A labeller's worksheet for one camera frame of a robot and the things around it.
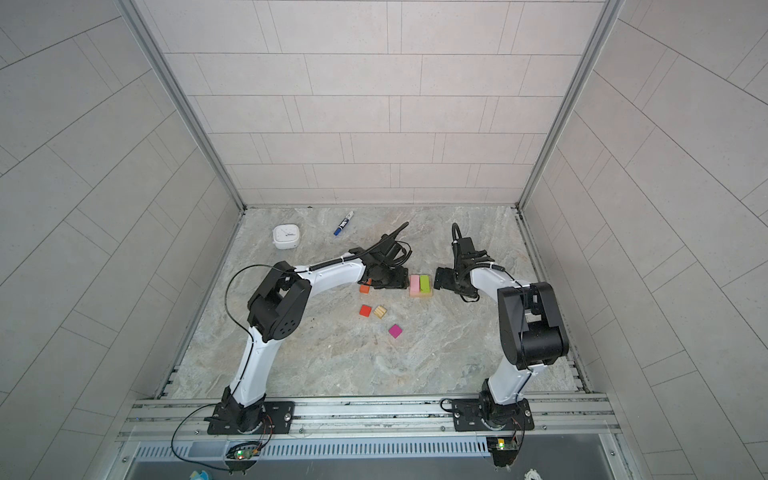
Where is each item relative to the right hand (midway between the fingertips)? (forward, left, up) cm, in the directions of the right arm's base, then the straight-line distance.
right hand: (447, 283), depth 95 cm
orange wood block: (-1, +26, +1) cm, 26 cm away
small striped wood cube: (-8, +22, +1) cm, 23 cm away
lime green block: (-1, +7, +3) cm, 8 cm away
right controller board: (-43, -6, -2) cm, 44 cm away
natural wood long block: (-4, +9, +1) cm, 10 cm away
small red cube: (-8, +26, +1) cm, 27 cm away
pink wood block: (-1, +11, +2) cm, 11 cm away
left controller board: (-41, +52, +4) cm, 66 cm away
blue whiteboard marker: (+26, +34, +4) cm, 43 cm away
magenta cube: (-15, +18, 0) cm, 23 cm away
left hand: (+1, +11, +1) cm, 11 cm away
